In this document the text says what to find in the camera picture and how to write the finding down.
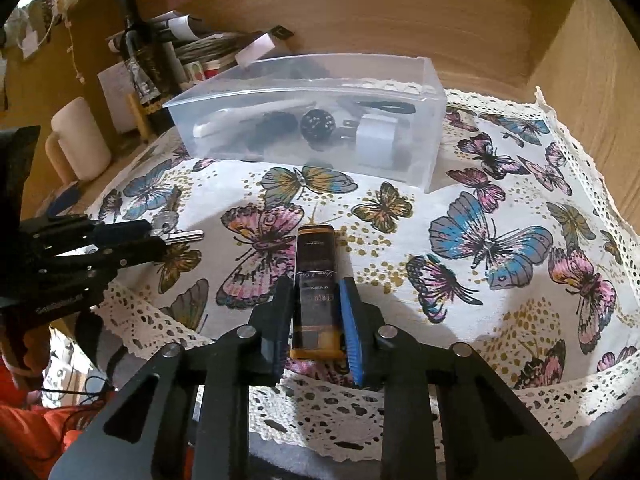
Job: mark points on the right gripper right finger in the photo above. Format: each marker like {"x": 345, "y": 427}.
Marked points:
{"x": 488, "y": 432}

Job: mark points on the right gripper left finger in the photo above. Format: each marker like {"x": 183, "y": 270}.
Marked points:
{"x": 185, "y": 413}

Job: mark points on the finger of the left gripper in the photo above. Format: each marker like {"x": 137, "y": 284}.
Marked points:
{"x": 55, "y": 235}
{"x": 57, "y": 277}

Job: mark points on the silver keys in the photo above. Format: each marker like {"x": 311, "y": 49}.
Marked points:
{"x": 165, "y": 223}

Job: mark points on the white charger plug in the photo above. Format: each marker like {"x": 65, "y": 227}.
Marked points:
{"x": 373, "y": 140}

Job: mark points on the clear plastic storage box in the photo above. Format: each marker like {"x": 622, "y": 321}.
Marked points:
{"x": 316, "y": 135}

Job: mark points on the pink cylindrical mug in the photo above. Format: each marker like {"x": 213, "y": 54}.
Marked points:
{"x": 75, "y": 147}

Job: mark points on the yellow pen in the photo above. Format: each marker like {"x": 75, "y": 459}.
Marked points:
{"x": 139, "y": 116}

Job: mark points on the butterfly print lace tablecloth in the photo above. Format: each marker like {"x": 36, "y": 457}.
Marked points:
{"x": 518, "y": 249}

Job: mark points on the dark wine bottle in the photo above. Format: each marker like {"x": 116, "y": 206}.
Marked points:
{"x": 148, "y": 66}

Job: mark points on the white small cardboard box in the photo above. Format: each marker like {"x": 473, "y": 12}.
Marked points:
{"x": 262, "y": 47}

